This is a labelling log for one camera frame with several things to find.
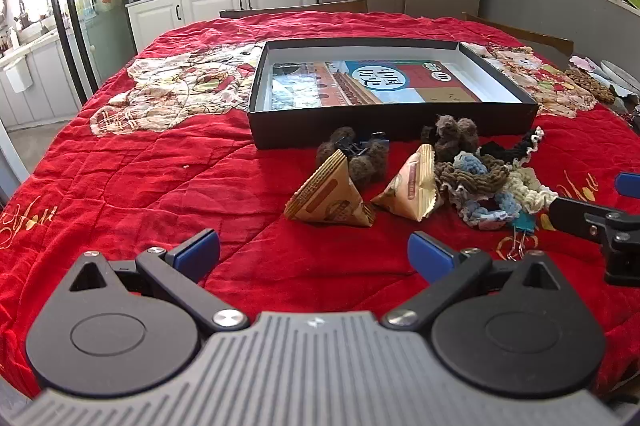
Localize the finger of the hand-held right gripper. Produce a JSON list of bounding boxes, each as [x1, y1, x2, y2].
[[616, 173, 640, 197], [549, 196, 640, 287]]

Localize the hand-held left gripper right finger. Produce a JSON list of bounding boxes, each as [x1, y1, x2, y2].
[[382, 231, 563, 331]]

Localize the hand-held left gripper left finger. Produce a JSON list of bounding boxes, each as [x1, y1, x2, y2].
[[67, 229, 250, 333]]

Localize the cream crochet scrunchie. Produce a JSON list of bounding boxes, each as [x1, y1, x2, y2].
[[505, 166, 558, 214]]

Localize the teal binder clip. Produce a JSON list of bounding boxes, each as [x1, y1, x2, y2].
[[505, 211, 538, 262]]

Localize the triangular kraft paper packet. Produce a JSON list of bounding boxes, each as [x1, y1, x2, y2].
[[284, 152, 375, 225], [371, 144, 443, 221]]

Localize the brown crochet scrunchie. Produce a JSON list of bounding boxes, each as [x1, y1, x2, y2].
[[434, 153, 511, 207]]

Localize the black white-trimmed scrunchie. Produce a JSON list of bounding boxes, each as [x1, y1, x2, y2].
[[480, 126, 545, 164]]

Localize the black cardboard box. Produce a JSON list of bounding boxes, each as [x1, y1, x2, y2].
[[248, 39, 540, 150]]

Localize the blue crochet scrunchie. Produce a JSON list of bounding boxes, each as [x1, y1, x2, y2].
[[452, 155, 488, 179]]

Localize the red printed blanket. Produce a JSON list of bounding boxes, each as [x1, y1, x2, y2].
[[0, 11, 640, 402]]

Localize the brown pine cone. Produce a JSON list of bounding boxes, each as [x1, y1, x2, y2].
[[565, 69, 616, 104]]

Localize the white plate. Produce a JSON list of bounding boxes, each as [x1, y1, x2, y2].
[[600, 59, 640, 94]]

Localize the dark wooden chair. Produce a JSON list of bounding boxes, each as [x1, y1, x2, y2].
[[462, 11, 574, 57]]

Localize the printed picture sheet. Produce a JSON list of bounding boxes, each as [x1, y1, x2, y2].
[[270, 59, 486, 109]]

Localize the white kitchen cabinets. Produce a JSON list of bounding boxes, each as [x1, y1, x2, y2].
[[125, 0, 319, 54]]

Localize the white hanging bin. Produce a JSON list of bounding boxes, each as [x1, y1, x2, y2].
[[5, 56, 33, 93]]

